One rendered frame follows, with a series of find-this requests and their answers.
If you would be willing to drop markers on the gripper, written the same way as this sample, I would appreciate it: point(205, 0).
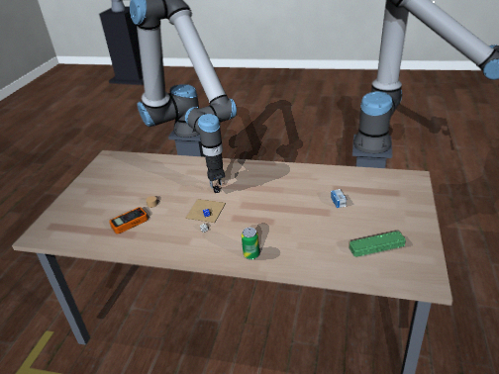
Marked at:
point(215, 168)

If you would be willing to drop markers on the black die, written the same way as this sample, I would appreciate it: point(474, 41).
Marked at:
point(216, 188)

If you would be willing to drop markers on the blue die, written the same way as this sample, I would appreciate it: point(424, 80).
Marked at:
point(206, 212)

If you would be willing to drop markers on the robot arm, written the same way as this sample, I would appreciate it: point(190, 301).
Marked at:
point(391, 52)
point(152, 64)

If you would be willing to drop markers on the tan mat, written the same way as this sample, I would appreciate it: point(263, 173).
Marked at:
point(197, 214)

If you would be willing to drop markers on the white die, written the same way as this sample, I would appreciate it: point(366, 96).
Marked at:
point(204, 228)

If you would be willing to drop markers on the tan cork cylinder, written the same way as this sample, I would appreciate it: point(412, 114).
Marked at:
point(151, 201)

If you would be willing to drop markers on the green can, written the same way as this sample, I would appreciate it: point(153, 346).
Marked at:
point(250, 245)

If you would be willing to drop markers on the orange multimeter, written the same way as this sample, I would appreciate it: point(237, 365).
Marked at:
point(128, 220)

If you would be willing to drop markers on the wooden table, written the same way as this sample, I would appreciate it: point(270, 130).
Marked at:
point(312, 247)

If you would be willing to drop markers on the blue box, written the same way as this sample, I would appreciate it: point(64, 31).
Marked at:
point(338, 198)

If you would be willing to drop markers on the green block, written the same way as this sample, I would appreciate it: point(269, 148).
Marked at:
point(376, 244)

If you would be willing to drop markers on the jointed stand on dark box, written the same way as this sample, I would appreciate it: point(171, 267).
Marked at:
point(117, 44)

